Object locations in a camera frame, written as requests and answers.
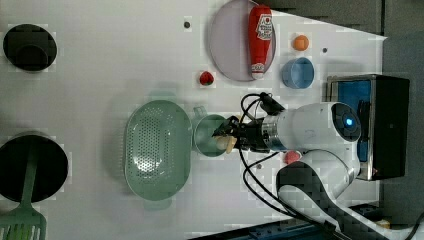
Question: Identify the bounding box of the red ketchup bottle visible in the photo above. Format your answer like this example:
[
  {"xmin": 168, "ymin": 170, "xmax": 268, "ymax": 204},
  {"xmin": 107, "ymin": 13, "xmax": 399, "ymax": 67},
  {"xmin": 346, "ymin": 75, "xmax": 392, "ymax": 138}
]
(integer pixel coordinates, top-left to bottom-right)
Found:
[{"xmin": 248, "ymin": 5, "xmax": 273, "ymax": 79}]

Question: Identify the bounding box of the pink red toy fruit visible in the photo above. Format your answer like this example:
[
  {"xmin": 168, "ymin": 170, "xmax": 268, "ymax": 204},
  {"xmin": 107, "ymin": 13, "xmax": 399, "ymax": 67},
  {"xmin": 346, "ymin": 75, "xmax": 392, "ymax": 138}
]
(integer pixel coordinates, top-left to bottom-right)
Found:
[{"xmin": 283, "ymin": 151, "xmax": 301, "ymax": 164}]

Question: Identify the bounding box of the blue metal table frame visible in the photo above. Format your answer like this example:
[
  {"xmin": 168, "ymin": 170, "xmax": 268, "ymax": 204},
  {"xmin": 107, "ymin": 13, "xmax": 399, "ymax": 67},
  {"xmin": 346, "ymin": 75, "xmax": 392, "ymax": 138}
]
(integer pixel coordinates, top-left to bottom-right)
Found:
[{"xmin": 188, "ymin": 219, "xmax": 370, "ymax": 240}]

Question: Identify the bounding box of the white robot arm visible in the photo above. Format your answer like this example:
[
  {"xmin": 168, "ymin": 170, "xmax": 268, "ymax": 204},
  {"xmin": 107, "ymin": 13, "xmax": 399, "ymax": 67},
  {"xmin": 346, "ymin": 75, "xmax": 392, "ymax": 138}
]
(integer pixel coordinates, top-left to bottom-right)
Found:
[{"xmin": 213, "ymin": 102, "xmax": 423, "ymax": 240}]

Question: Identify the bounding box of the red strawberry toy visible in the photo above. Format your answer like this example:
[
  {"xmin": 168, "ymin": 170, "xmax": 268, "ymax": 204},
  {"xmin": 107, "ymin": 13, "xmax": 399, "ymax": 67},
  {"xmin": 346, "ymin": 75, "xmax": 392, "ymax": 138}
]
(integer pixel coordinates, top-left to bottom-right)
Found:
[{"xmin": 199, "ymin": 71, "xmax": 214, "ymax": 86}]

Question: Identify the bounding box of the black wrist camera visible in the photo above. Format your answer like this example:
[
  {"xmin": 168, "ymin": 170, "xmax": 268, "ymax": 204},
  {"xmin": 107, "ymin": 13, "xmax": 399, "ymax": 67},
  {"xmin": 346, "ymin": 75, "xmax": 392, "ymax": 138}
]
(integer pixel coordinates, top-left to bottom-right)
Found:
[{"xmin": 260, "ymin": 92, "xmax": 285, "ymax": 116}]

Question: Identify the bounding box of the yellow red object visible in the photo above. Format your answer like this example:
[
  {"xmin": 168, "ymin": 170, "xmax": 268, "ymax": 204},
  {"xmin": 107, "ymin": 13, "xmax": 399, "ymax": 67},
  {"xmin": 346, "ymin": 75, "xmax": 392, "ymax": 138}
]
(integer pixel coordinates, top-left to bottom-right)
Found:
[{"xmin": 376, "ymin": 220, "xmax": 390, "ymax": 229}]

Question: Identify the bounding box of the orange toy fruit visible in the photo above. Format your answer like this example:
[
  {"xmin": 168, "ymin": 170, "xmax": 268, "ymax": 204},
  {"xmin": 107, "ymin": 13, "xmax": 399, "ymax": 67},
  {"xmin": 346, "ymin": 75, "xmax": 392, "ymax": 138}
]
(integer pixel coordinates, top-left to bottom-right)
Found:
[{"xmin": 293, "ymin": 35, "xmax": 309, "ymax": 51}]

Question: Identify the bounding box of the green slotted spatula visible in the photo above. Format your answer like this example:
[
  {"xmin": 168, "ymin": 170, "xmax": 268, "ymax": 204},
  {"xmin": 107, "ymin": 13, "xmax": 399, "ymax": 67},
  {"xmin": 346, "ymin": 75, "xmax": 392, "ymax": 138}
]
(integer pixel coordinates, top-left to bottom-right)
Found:
[{"xmin": 1, "ymin": 141, "xmax": 47, "ymax": 240}]

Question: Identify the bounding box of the blue bowl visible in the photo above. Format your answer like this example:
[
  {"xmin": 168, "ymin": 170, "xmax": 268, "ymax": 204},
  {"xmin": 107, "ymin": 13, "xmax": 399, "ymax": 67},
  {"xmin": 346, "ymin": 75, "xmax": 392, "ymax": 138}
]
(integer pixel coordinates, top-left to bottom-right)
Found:
[{"xmin": 282, "ymin": 57, "xmax": 315, "ymax": 89}]

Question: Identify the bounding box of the black toaster oven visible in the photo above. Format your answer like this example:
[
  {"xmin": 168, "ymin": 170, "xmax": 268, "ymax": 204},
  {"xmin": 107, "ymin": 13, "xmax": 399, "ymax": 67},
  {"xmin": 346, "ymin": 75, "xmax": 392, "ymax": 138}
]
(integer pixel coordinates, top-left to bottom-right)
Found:
[{"xmin": 326, "ymin": 74, "xmax": 410, "ymax": 181}]

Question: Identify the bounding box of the lilac round plate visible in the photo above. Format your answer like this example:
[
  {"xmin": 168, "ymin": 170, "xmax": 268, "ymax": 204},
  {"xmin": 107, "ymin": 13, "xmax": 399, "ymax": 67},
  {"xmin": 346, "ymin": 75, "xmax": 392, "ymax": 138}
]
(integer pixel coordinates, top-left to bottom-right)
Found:
[{"xmin": 208, "ymin": 0, "xmax": 276, "ymax": 81}]

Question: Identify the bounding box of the green mug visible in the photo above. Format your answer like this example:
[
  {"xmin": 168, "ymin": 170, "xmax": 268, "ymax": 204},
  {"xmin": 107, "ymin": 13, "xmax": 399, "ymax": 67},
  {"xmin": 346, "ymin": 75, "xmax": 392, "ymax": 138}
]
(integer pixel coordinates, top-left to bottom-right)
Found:
[{"xmin": 193, "ymin": 106, "xmax": 227, "ymax": 157}]

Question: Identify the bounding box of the green perforated colander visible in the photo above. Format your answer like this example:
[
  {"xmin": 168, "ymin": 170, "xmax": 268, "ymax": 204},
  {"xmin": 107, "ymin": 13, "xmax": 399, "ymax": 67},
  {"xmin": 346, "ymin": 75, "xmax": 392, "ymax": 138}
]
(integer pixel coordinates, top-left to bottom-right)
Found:
[{"xmin": 124, "ymin": 91, "xmax": 192, "ymax": 211}]

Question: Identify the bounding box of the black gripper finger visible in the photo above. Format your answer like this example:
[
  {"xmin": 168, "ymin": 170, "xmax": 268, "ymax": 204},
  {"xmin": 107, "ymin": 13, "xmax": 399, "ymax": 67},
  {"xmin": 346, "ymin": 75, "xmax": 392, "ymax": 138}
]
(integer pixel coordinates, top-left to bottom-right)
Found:
[
  {"xmin": 234, "ymin": 134, "xmax": 247, "ymax": 150},
  {"xmin": 213, "ymin": 116, "xmax": 239, "ymax": 137}
]

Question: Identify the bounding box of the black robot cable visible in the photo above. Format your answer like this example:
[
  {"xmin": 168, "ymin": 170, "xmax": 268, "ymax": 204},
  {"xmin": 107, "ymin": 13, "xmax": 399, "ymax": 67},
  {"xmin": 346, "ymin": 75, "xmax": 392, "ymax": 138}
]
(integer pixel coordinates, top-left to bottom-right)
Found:
[{"xmin": 238, "ymin": 92, "xmax": 354, "ymax": 240}]

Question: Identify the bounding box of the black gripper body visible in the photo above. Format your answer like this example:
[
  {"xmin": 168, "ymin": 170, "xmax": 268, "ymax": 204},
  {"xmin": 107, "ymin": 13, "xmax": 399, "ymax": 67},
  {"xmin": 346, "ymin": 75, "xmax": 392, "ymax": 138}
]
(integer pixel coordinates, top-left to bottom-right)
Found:
[{"xmin": 238, "ymin": 119, "xmax": 270, "ymax": 153}]

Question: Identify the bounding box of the yellow banana toy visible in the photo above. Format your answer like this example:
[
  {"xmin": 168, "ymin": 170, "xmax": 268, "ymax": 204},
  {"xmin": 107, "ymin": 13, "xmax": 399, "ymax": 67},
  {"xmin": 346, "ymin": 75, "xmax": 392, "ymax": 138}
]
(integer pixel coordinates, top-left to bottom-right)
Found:
[{"xmin": 213, "ymin": 128, "xmax": 239, "ymax": 154}]

